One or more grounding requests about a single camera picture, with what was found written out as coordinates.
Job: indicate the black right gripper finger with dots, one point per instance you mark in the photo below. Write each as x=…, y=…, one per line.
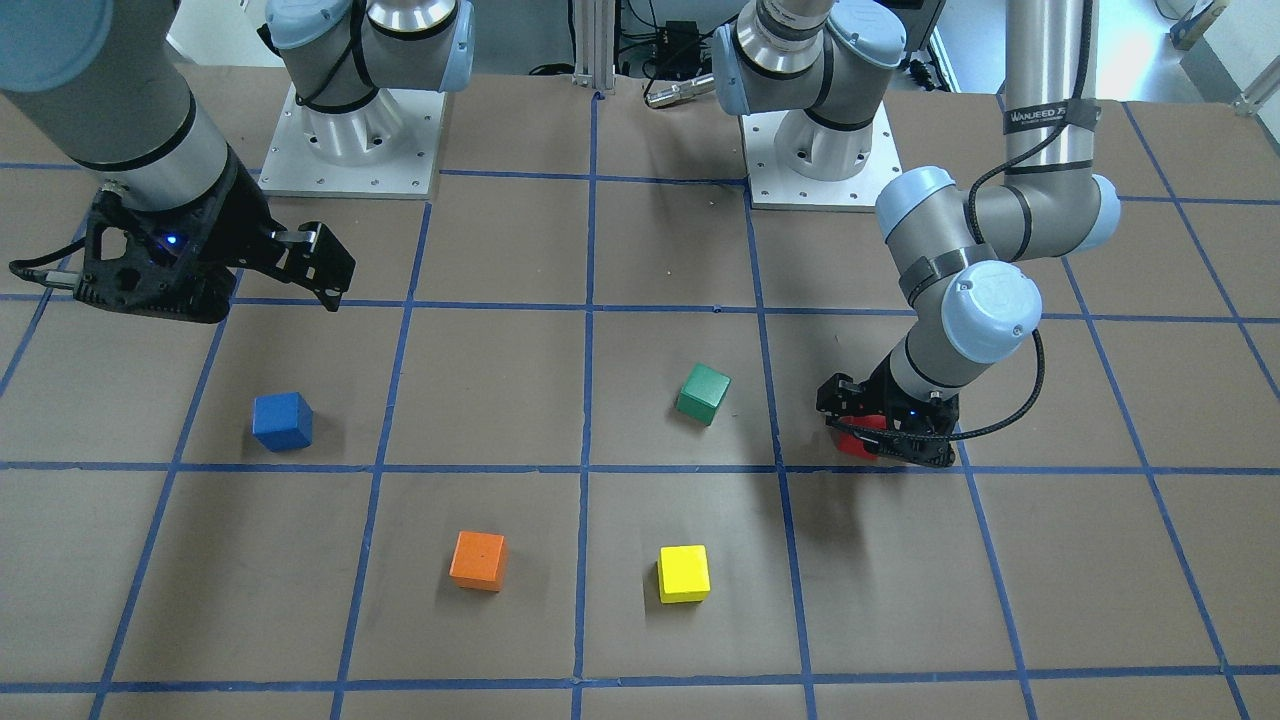
x=312, y=257

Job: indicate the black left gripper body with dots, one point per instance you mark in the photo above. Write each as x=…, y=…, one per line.
x=876, y=392

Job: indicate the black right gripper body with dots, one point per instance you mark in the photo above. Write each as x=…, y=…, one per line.
x=236, y=228

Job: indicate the red wooden block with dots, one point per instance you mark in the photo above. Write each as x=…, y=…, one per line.
x=850, y=444

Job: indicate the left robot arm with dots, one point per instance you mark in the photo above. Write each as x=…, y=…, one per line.
x=826, y=65

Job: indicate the blue wooden block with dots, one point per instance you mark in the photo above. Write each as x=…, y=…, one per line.
x=282, y=422

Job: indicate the green wooden block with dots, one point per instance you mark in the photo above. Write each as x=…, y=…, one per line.
x=702, y=394

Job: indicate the yellow wooden block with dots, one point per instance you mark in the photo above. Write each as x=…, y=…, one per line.
x=683, y=573

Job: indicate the orange wooden block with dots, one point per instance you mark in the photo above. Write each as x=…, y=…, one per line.
x=479, y=561

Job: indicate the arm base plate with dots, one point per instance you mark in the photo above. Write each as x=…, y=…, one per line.
x=386, y=150
x=794, y=164

